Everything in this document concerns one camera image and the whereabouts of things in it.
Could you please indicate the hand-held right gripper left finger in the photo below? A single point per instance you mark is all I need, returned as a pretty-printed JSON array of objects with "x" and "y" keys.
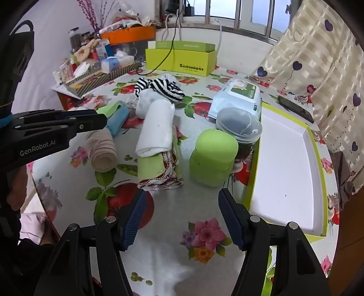
[{"x": 136, "y": 219}]

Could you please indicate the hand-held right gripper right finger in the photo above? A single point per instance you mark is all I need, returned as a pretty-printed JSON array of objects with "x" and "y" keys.
[{"x": 230, "y": 219}]

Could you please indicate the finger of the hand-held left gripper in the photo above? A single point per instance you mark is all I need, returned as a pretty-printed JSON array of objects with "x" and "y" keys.
[
  {"x": 88, "y": 123},
  {"x": 79, "y": 113}
]

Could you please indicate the pink packet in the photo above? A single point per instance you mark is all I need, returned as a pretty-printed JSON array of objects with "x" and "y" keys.
[{"x": 96, "y": 102}]

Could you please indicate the light green cloth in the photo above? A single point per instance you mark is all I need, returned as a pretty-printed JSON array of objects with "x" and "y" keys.
[{"x": 108, "y": 108}]

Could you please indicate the blue cloth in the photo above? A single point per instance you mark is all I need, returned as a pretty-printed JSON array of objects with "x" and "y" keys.
[{"x": 118, "y": 119}]

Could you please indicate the pink striped towel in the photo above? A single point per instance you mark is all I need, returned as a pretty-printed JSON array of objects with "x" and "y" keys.
[{"x": 102, "y": 150}]

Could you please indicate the green towel with patterned edge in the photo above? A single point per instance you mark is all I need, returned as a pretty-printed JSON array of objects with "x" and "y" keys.
[{"x": 150, "y": 170}]

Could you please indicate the white towel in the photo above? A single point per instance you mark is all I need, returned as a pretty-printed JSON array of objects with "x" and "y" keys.
[{"x": 156, "y": 128}]

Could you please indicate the white box with green edge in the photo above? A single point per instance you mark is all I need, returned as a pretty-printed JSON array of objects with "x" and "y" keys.
[{"x": 284, "y": 170}]

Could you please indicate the striped cardboard box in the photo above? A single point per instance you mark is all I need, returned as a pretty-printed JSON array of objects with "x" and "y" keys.
[{"x": 93, "y": 81}]

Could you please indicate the floral printed tablecloth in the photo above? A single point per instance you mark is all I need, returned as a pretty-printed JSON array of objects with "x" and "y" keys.
[{"x": 176, "y": 205}]

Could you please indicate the blue tissue pack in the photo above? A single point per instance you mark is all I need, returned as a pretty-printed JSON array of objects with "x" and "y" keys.
[{"x": 113, "y": 63}]

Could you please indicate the beige plush toy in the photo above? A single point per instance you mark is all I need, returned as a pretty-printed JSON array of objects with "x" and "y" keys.
[{"x": 85, "y": 49}]

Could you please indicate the green plastic cup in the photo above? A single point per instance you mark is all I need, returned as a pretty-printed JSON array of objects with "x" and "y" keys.
[{"x": 213, "y": 156}]

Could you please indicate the blue white carton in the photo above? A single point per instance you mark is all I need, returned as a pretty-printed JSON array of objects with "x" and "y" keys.
[{"x": 101, "y": 49}]

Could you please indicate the glass jar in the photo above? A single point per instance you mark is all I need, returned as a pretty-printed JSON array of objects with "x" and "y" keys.
[{"x": 74, "y": 38}]

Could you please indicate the orange box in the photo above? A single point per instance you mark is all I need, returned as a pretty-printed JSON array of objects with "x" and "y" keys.
[{"x": 130, "y": 35}]

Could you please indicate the clear lidded container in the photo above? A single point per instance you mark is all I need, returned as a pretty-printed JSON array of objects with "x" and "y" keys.
[{"x": 237, "y": 122}]

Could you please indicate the purple flower branches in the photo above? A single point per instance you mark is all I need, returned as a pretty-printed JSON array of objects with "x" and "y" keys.
[{"x": 89, "y": 14}]

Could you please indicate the yellow green cardboard box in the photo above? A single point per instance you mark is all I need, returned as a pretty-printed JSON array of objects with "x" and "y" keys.
[{"x": 182, "y": 64}]

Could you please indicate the brown checkered cloth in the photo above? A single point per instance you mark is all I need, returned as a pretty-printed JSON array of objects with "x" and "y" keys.
[{"x": 342, "y": 176}]

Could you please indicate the brown wooden cabinet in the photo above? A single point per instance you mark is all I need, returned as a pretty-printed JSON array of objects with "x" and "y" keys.
[{"x": 349, "y": 242}]

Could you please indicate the wet wipes pack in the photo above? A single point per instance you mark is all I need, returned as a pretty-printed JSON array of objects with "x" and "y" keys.
[{"x": 236, "y": 96}]

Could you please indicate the green flat box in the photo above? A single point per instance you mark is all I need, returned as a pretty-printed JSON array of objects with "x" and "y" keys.
[{"x": 187, "y": 46}]

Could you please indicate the black phone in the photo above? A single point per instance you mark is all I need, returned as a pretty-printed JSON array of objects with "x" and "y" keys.
[{"x": 295, "y": 108}]

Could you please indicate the black power adapter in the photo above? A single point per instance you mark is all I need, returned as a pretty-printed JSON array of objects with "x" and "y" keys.
[{"x": 177, "y": 7}]

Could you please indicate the heart print curtain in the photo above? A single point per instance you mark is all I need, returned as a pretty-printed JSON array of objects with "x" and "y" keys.
[{"x": 321, "y": 65}]

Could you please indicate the window grille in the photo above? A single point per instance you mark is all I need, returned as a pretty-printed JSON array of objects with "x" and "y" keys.
[{"x": 241, "y": 17}]

